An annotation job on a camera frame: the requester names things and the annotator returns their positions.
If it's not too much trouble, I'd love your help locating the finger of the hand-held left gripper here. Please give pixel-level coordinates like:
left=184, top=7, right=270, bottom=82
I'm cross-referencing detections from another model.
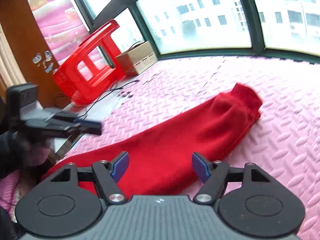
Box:
left=54, top=114, right=102, bottom=128
left=47, top=124, right=102, bottom=136

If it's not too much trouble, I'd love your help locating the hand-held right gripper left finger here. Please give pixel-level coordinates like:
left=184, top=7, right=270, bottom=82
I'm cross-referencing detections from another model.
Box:
left=44, top=151, right=130, bottom=204

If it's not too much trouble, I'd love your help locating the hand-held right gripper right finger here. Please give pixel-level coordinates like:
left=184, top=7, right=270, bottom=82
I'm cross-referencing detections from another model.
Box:
left=192, top=152, right=273, bottom=204

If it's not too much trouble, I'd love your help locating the red sweater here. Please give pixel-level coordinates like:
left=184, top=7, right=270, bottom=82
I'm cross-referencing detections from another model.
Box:
left=41, top=82, right=263, bottom=198

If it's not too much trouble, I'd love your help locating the person's left hand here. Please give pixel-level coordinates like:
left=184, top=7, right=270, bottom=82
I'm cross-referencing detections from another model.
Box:
left=12, top=129, right=54, bottom=167

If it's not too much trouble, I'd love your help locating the beige curtain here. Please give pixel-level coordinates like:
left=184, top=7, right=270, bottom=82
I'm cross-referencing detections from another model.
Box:
left=0, top=25, right=25, bottom=95

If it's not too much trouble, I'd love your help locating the red plastic stool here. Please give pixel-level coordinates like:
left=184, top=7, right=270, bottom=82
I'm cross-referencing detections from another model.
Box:
left=52, top=19, right=127, bottom=105

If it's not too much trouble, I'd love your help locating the stickered brown wooden panel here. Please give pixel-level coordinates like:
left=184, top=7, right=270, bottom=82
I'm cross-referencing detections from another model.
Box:
left=0, top=0, right=60, bottom=101

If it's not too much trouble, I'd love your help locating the pink patterned cloth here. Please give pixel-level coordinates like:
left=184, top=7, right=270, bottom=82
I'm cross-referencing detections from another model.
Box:
left=0, top=172, right=23, bottom=213

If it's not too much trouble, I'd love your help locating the brown cardboard box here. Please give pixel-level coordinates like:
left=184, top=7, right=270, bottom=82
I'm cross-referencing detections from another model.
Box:
left=114, top=41, right=158, bottom=77

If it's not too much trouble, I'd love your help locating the pink foam floor mat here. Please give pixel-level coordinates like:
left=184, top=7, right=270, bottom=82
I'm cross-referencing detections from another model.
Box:
left=54, top=55, right=320, bottom=240

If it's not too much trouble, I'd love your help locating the green tree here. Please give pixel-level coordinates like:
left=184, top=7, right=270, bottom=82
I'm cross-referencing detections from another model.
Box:
left=181, top=20, right=198, bottom=38

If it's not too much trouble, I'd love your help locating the beige apartment building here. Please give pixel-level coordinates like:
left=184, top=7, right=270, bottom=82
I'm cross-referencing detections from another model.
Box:
left=140, top=0, right=320, bottom=48

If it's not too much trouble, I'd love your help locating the black cable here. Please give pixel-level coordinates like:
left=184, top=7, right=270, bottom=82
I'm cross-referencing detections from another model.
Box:
left=55, top=79, right=140, bottom=120

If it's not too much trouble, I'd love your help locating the pink wall poster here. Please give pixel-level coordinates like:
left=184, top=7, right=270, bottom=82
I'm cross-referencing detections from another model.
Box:
left=21, top=0, right=90, bottom=64

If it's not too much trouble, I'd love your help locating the green window frame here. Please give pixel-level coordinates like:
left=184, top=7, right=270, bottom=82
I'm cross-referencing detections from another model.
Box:
left=64, top=0, right=320, bottom=64

